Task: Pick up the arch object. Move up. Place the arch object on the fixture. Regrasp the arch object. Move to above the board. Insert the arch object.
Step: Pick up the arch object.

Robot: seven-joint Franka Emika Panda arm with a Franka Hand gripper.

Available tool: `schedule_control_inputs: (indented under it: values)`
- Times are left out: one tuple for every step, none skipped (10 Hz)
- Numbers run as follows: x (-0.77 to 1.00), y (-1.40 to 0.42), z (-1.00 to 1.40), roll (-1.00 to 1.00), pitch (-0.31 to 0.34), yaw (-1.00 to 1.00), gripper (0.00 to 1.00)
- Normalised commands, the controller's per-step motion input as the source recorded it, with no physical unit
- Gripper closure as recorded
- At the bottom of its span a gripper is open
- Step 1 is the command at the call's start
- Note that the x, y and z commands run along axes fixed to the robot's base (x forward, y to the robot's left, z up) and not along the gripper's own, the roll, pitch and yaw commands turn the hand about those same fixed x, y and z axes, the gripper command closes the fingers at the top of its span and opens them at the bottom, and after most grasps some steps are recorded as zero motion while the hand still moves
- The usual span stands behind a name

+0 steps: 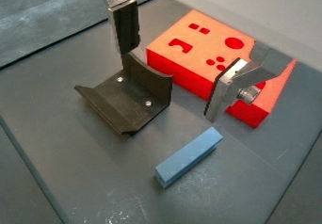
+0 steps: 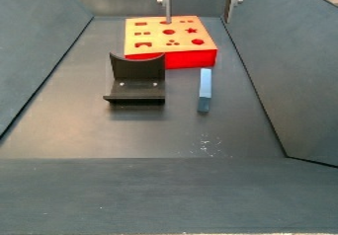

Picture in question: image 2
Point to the blue arch bar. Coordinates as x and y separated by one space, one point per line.
204 90

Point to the black curved fixture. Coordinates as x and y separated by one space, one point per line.
139 80

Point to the red shape-sorter block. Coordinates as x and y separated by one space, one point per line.
182 40

